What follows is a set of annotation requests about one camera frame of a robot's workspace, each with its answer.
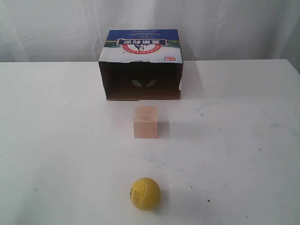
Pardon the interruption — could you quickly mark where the yellow tennis ball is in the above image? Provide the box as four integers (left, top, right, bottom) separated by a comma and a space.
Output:
130, 178, 161, 211

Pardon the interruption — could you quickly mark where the light wooden block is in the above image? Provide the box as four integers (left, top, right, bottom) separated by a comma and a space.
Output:
133, 106, 158, 138

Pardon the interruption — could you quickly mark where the printed cardboard box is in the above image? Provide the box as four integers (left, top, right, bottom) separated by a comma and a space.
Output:
98, 29, 184, 101

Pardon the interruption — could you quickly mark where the white backdrop curtain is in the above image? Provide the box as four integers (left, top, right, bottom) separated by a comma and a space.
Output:
0, 0, 300, 69

